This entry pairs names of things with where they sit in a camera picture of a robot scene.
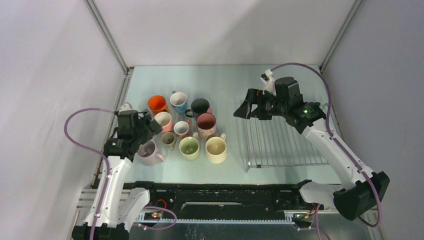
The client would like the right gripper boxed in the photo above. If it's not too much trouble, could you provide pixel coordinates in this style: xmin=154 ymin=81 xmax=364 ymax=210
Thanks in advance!
xmin=233 ymin=88 xmax=288 ymax=121

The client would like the beige mug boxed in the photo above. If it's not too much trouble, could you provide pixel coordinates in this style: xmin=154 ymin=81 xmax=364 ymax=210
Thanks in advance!
xmin=161 ymin=131 xmax=177 ymax=151

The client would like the white lilac mug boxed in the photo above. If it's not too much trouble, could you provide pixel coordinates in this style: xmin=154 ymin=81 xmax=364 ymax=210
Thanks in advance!
xmin=136 ymin=140 xmax=166 ymax=166

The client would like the orange mug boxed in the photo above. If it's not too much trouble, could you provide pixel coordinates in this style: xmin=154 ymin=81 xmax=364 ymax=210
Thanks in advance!
xmin=147 ymin=95 xmax=169 ymax=116

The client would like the small pink cup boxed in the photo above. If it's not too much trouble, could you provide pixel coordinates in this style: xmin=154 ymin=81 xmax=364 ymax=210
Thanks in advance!
xmin=173 ymin=119 xmax=191 ymax=139

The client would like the light blue mug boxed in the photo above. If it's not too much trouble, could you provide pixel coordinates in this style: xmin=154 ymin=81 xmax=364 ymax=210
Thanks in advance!
xmin=169 ymin=90 xmax=188 ymax=115

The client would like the pale green cup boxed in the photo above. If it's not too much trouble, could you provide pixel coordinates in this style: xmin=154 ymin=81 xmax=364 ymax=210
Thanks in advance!
xmin=178 ymin=132 xmax=201 ymax=161

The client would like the pink patterned mug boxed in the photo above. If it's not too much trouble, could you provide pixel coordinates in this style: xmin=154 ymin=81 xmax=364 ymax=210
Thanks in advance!
xmin=196 ymin=108 xmax=217 ymax=140

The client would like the cream cup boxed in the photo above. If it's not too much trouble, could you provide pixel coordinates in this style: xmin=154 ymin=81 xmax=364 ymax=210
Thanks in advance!
xmin=205 ymin=133 xmax=228 ymax=164

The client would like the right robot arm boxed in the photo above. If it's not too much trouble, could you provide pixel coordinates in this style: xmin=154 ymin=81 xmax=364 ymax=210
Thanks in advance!
xmin=233 ymin=77 xmax=390 ymax=221

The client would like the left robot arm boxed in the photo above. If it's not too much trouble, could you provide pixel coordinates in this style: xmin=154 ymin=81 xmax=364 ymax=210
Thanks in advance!
xmin=71 ymin=109 xmax=163 ymax=240

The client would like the grey black mug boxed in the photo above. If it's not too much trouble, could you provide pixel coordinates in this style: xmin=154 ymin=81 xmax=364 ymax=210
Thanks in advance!
xmin=185 ymin=98 xmax=210 ymax=120

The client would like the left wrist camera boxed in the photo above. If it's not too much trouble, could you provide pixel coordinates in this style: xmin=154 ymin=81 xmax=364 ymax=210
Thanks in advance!
xmin=118 ymin=102 xmax=133 ymax=113

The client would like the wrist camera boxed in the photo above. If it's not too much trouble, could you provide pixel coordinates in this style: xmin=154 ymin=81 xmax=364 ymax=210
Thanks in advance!
xmin=118 ymin=102 xmax=133 ymax=113
xmin=260 ymin=69 xmax=275 ymax=95

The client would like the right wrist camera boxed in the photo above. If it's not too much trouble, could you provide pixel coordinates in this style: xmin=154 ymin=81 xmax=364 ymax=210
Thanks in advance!
xmin=260 ymin=69 xmax=275 ymax=95

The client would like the wire dish rack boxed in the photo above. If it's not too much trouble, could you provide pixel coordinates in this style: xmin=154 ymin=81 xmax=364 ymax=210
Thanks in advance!
xmin=236 ymin=117 xmax=329 ymax=171

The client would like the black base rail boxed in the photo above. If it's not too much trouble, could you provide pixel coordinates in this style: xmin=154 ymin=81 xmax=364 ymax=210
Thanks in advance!
xmin=123 ymin=181 xmax=313 ymax=223

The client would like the grey cable duct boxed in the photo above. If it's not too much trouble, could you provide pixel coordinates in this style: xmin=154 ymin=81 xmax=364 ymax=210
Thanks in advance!
xmin=135 ymin=212 xmax=296 ymax=224

